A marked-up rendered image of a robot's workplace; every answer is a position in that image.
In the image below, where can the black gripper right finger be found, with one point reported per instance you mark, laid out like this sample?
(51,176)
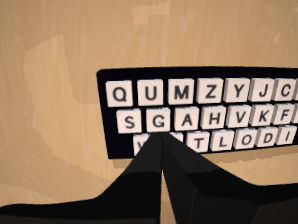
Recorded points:
(201,192)

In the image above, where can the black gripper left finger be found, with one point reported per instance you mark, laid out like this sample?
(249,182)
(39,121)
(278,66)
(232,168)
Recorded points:
(133,198)

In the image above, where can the black keyboard base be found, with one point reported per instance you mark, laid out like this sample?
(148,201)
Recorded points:
(212,109)

